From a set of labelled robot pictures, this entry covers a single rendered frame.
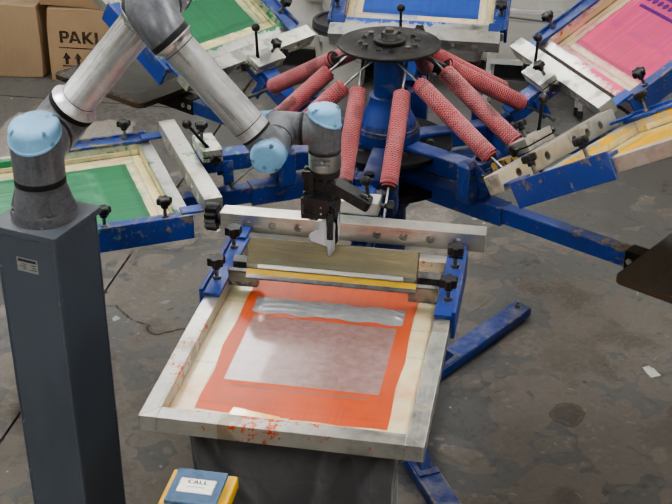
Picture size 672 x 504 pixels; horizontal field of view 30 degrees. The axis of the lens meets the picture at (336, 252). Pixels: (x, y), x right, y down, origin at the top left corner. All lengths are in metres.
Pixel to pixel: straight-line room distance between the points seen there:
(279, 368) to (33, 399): 0.68
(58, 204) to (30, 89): 4.29
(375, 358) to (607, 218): 2.96
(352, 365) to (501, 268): 2.44
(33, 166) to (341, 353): 0.79
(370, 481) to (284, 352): 0.36
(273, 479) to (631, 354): 2.23
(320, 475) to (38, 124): 0.98
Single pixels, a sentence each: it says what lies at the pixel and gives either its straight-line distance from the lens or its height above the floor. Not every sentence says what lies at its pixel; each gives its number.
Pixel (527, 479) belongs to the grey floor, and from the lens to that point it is 4.03.
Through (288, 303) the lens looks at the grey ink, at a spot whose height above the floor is 0.96.
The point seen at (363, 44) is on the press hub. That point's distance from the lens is 3.60.
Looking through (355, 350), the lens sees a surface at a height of 0.96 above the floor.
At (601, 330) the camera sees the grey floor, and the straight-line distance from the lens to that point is 4.80.
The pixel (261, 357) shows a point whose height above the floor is 0.96.
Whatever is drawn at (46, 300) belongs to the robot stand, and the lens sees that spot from 2.95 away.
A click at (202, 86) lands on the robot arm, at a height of 1.54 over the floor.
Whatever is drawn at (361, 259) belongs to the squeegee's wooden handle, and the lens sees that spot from 2.94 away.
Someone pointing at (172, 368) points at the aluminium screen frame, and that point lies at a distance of 2.73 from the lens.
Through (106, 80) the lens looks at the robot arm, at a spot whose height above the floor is 1.49.
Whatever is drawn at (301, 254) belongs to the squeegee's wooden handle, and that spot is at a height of 1.08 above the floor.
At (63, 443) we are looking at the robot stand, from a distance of 3.17.
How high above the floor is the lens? 2.49
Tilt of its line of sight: 28 degrees down
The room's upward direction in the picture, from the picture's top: straight up
